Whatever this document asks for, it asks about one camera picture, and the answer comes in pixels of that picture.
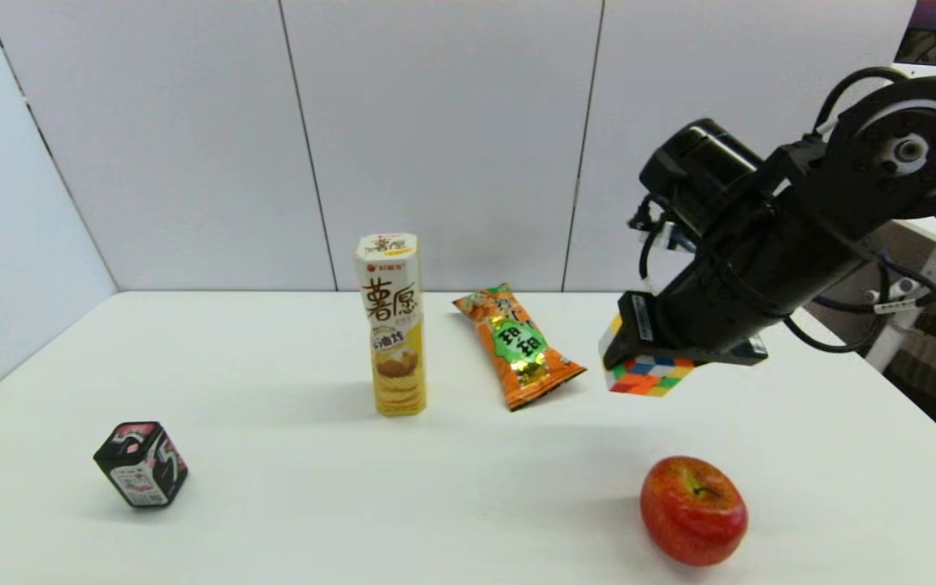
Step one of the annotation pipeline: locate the red apple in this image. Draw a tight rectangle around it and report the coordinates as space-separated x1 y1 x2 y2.
639 455 750 568

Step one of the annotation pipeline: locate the black strawberry gum box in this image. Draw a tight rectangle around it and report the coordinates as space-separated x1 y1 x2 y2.
93 421 189 509

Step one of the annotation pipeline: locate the yellow potato chips box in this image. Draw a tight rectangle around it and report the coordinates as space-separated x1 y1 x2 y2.
355 233 428 417

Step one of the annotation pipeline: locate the colourful rubiks cube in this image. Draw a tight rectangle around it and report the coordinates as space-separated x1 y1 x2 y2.
603 315 696 398

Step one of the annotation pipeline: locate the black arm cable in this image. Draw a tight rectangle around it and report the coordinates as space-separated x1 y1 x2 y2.
783 248 936 355

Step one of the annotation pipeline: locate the orange snack bag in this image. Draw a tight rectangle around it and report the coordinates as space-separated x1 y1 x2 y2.
452 283 587 412

